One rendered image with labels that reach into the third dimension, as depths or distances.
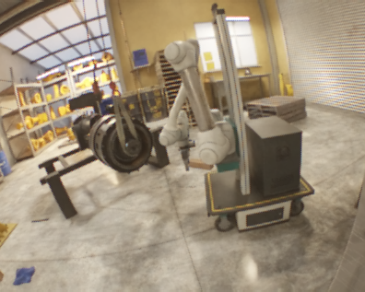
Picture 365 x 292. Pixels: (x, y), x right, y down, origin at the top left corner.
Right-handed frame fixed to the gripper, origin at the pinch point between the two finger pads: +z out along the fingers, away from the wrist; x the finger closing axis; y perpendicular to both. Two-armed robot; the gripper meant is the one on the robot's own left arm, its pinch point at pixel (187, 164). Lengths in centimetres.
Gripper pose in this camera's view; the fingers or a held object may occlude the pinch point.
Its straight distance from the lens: 154.7
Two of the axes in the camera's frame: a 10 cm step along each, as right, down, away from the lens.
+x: -0.5, 3.4, -9.4
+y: -9.8, 1.6, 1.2
